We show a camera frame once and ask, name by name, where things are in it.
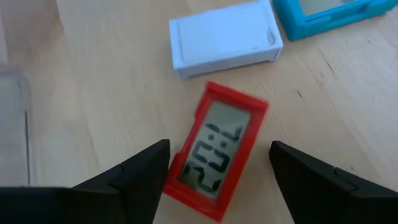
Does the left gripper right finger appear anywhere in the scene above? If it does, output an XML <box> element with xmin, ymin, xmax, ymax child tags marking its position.
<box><xmin>269</xmin><ymin>140</ymin><xmax>398</xmax><ymax>224</ymax></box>

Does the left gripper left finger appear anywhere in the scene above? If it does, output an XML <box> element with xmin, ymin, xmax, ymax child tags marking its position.
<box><xmin>0</xmin><ymin>139</ymin><xmax>171</xmax><ymax>224</ymax></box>

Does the red digital clock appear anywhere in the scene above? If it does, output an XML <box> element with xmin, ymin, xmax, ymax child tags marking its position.
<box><xmin>162</xmin><ymin>80</ymin><xmax>270</xmax><ymax>223</ymax></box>

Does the teal digital clock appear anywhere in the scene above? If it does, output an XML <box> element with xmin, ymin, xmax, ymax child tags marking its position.
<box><xmin>272</xmin><ymin>0</ymin><xmax>398</xmax><ymax>42</ymax></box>

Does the white digital clock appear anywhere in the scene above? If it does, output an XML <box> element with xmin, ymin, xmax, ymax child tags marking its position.
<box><xmin>169</xmin><ymin>0</ymin><xmax>284</xmax><ymax>79</ymax></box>

